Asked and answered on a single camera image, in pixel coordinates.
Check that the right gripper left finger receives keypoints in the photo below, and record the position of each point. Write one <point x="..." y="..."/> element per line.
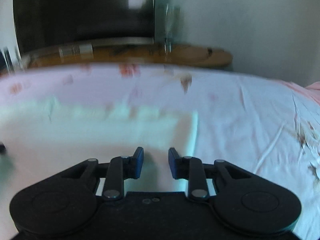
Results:
<point x="120" y="169"/>

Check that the white knit sweater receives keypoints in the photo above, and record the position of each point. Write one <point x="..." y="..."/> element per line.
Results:
<point x="45" y="137"/>

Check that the floral pink bed sheet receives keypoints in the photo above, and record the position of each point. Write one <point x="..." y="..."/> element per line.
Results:
<point x="269" y="128"/>

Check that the wooden tv console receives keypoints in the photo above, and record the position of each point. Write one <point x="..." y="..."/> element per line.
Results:
<point x="181" y="54"/>

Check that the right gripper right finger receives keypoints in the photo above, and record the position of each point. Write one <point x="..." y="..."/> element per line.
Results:
<point x="190" y="169"/>

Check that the silver set-top box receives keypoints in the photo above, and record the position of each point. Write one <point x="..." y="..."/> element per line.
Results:
<point x="74" y="50"/>

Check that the large curved black television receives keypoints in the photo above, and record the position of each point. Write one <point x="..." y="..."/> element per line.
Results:
<point x="41" y="24"/>

